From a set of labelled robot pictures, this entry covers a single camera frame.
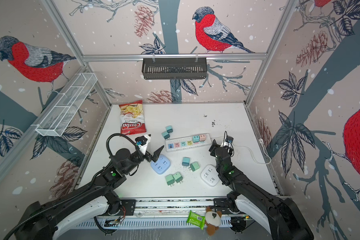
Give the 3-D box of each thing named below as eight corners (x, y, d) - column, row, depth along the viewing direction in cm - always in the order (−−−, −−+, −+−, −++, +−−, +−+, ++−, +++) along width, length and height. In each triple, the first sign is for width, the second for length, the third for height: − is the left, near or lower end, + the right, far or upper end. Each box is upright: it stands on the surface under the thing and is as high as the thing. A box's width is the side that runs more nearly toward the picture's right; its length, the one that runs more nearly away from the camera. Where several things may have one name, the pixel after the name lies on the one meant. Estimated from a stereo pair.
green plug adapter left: (167, 187, 82) (167, 186, 80) (165, 176, 86) (164, 175, 84) (175, 184, 83) (175, 183, 81) (172, 174, 87) (172, 172, 85)
